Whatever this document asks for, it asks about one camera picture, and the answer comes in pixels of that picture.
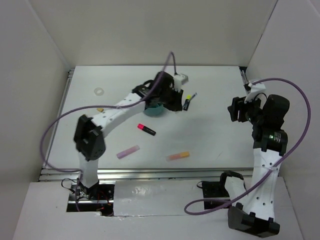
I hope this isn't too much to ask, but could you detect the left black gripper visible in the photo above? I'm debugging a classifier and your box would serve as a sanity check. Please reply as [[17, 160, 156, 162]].
[[158, 85, 184, 112]]

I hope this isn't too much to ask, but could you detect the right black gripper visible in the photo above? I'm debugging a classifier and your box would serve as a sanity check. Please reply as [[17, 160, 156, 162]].
[[227, 91, 266, 126]]

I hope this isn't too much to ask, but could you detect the black yellow highlighter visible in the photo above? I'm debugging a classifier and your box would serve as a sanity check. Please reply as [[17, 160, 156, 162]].
[[182, 95, 192, 111]]

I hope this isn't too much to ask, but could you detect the orange highlighter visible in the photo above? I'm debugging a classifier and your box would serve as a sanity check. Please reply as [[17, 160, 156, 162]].
[[165, 151, 190, 162]]

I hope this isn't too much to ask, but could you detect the purple pink highlighter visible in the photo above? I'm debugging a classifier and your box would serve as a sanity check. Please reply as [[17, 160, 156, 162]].
[[116, 145, 140, 159]]

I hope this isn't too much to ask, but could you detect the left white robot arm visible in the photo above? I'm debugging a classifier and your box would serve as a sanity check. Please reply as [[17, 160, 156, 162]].
[[73, 71, 189, 200]]

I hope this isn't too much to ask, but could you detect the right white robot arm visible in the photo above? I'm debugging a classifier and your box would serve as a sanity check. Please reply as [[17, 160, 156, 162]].
[[218, 94, 290, 238]]

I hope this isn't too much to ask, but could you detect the teal round organizer container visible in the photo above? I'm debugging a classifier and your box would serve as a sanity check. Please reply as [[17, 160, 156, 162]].
[[143, 103, 165, 117]]

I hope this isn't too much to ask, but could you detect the black pink highlighter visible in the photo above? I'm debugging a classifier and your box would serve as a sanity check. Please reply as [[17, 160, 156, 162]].
[[137, 123, 156, 136]]

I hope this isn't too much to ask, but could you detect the clear tape roll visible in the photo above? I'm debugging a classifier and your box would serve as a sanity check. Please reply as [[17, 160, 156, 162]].
[[94, 87, 105, 96]]

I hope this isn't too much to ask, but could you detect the white foil cover plate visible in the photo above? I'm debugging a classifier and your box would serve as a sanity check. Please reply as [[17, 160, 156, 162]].
[[113, 179, 203, 217]]

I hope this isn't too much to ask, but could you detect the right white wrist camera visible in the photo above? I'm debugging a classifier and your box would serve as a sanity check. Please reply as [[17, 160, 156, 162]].
[[244, 82, 266, 104]]

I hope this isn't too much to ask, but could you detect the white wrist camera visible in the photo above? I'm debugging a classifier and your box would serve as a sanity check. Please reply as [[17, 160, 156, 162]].
[[173, 73, 189, 92], [244, 82, 266, 104]]

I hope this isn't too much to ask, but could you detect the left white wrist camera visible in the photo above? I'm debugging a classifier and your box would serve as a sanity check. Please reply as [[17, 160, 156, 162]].
[[173, 73, 189, 92]]

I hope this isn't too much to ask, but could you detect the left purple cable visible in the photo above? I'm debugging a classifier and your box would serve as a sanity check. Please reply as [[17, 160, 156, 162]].
[[39, 51, 179, 212]]

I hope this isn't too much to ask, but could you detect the purple cable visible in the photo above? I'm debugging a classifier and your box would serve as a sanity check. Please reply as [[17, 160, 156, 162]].
[[184, 77, 312, 216], [39, 51, 179, 212]]

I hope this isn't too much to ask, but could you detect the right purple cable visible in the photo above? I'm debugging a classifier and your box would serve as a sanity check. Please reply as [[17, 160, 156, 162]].
[[184, 77, 312, 216]]

